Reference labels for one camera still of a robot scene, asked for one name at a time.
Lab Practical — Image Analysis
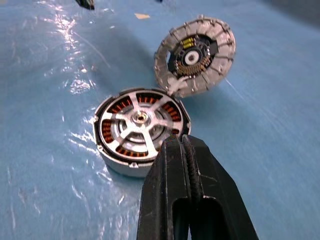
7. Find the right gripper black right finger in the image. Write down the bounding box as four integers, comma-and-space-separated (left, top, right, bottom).
183, 134, 260, 240

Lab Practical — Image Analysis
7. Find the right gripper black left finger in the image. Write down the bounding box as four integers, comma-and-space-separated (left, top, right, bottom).
136, 136, 199, 240

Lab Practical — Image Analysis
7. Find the motor housing with copper windings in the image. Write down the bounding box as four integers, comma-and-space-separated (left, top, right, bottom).
92, 86, 193, 179

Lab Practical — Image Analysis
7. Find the silver spoked rotor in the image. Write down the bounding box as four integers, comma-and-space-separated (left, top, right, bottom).
99, 90, 186, 159

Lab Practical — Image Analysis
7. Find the grey finned motor lid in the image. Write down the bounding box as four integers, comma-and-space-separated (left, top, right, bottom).
152, 16, 237, 99

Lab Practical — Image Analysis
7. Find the blue plastic table sheet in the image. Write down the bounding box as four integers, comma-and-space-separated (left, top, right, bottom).
0, 0, 320, 240

